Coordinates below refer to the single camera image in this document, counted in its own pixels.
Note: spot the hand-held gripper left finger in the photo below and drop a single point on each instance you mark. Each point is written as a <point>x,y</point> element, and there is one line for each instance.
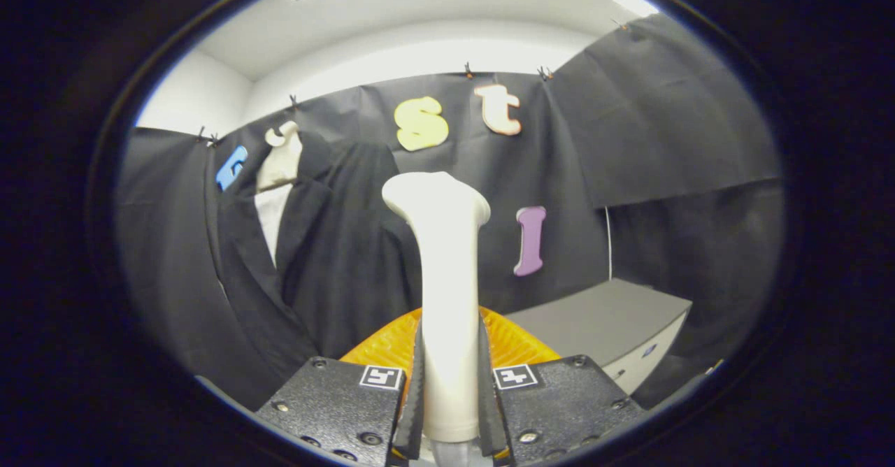
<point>411,425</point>

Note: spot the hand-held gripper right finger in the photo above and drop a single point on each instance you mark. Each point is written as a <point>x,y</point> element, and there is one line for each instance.
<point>489,425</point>

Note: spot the white garment steamer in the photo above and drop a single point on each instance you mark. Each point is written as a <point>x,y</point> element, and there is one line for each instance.
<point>447,278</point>

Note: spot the black blazer jacket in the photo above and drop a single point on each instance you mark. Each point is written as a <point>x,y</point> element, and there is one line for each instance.
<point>328,278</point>

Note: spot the cream clothes hanger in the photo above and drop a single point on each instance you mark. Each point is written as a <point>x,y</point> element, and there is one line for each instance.
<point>280,159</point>

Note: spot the grey cabinet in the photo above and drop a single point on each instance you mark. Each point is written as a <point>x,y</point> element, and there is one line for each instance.
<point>601,320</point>

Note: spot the black backdrop cloth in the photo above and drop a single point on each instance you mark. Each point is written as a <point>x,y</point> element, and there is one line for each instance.
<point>664,138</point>

